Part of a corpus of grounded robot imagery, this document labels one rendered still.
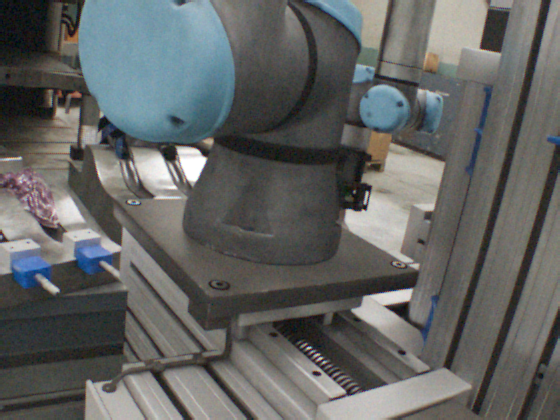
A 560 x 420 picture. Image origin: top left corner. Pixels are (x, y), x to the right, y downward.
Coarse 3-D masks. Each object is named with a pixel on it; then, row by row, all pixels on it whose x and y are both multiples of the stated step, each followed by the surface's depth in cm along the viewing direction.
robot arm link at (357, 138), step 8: (344, 128) 106; (352, 128) 106; (360, 128) 106; (368, 128) 107; (344, 136) 107; (352, 136) 106; (360, 136) 107; (368, 136) 108; (344, 144) 107; (352, 144) 107; (360, 144) 107; (368, 144) 109
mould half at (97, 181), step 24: (96, 144) 126; (72, 168) 134; (96, 168) 117; (144, 168) 122; (192, 168) 129; (96, 192) 117; (120, 192) 112; (168, 192) 118; (96, 216) 117; (120, 240) 105
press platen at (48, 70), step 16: (0, 48) 198; (16, 48) 207; (0, 64) 152; (16, 64) 157; (32, 64) 163; (48, 64) 169; (64, 64) 198; (0, 80) 149; (16, 80) 151; (32, 80) 154; (48, 80) 155; (64, 80) 155; (80, 80) 154; (64, 96) 218
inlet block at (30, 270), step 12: (24, 240) 82; (0, 252) 80; (12, 252) 78; (24, 252) 79; (36, 252) 81; (12, 264) 78; (24, 264) 78; (36, 264) 79; (48, 264) 80; (24, 276) 76; (36, 276) 77; (48, 276) 79; (48, 288) 75
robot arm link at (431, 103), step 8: (424, 96) 100; (432, 96) 100; (440, 96) 100; (424, 104) 99; (432, 104) 99; (440, 104) 100; (424, 112) 99; (432, 112) 99; (440, 112) 102; (424, 120) 99; (432, 120) 99; (408, 128) 97; (416, 128) 102; (424, 128) 101; (432, 128) 100
